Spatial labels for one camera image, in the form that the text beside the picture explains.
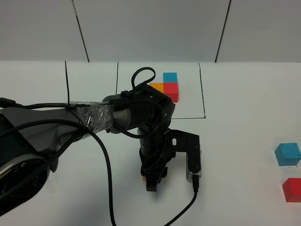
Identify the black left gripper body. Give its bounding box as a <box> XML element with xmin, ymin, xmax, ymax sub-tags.
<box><xmin>139</xmin><ymin>128</ymin><xmax>175</xmax><ymax>176</ymax></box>

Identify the blue template cube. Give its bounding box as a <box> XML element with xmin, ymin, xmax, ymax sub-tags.
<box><xmin>163</xmin><ymin>72</ymin><xmax>178</xmax><ymax>83</ymax></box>

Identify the black camera cable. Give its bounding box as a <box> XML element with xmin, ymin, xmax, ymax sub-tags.
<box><xmin>0</xmin><ymin>67</ymin><xmax>200</xmax><ymax>226</ymax></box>

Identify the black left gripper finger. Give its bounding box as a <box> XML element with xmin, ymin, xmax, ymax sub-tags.
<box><xmin>145</xmin><ymin>173</ymin><xmax>158</xmax><ymax>192</ymax></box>
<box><xmin>158</xmin><ymin>167</ymin><xmax>167</xmax><ymax>183</ymax></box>

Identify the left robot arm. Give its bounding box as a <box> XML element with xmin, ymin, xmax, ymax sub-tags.
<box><xmin>0</xmin><ymin>84</ymin><xmax>175</xmax><ymax>215</ymax></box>

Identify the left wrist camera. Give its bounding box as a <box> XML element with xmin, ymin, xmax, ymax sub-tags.
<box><xmin>170</xmin><ymin>129</ymin><xmax>201</xmax><ymax>183</ymax></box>

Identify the red template cube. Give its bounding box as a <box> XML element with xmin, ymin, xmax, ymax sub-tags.
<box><xmin>163</xmin><ymin>82</ymin><xmax>179</xmax><ymax>103</ymax></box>

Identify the orange template cube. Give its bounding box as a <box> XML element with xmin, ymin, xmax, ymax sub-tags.
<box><xmin>149</xmin><ymin>83</ymin><xmax>164</xmax><ymax>93</ymax></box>

